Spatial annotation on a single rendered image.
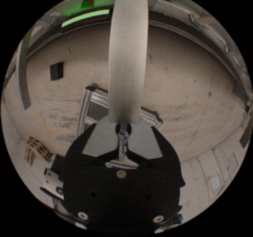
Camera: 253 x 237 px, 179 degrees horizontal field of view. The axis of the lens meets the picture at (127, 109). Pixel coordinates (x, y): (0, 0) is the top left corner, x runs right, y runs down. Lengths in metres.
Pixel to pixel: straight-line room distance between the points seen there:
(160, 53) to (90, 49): 0.73
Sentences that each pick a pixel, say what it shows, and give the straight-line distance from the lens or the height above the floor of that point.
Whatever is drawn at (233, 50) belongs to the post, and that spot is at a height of 0.77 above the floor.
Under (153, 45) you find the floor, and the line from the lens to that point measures 0.99.
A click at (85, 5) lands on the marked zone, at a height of 0.73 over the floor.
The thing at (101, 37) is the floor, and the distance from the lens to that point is 1.01.
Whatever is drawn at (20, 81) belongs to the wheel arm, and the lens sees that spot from 0.25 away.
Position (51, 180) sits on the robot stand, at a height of 0.94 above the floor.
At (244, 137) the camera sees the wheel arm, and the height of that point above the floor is 0.94.
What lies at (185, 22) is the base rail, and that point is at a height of 0.70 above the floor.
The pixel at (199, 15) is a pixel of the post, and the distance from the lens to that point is 0.34.
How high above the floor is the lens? 0.93
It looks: 60 degrees down
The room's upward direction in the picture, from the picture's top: 180 degrees clockwise
